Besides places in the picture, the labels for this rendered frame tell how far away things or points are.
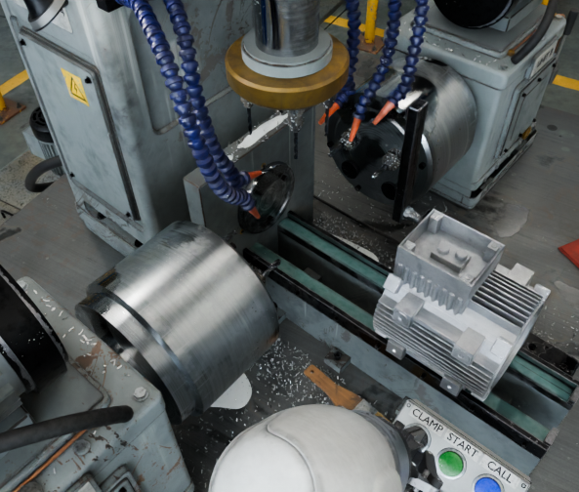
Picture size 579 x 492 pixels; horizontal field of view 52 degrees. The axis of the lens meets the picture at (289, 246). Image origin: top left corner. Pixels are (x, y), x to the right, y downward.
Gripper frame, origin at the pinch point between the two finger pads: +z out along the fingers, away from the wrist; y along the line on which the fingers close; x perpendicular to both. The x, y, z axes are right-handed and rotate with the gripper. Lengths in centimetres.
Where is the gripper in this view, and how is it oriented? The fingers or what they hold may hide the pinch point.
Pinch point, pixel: (408, 441)
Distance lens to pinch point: 76.4
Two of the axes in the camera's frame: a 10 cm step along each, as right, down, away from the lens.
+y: -7.6, -4.8, 4.4
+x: -5.2, 8.5, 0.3
